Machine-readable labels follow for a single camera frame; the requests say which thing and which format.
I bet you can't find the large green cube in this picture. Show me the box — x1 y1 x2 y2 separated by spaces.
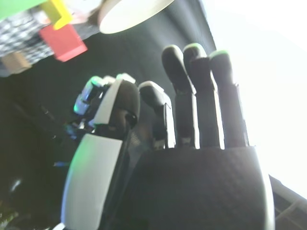
0 0 50 22

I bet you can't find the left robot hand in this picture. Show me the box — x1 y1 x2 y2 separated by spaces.
59 43 275 230

